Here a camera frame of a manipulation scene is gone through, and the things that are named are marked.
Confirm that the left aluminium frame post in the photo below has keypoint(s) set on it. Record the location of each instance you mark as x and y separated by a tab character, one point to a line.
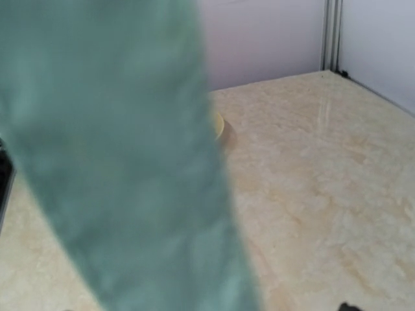
331	35

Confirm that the mint green folding umbrella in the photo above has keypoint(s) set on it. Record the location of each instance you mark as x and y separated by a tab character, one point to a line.
105	111

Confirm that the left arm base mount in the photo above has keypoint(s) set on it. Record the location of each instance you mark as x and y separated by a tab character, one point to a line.
7	173

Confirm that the beige plate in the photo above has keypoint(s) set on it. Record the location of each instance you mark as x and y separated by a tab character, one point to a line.
219	125

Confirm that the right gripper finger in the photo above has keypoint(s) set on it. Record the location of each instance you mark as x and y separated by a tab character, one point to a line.
348	307

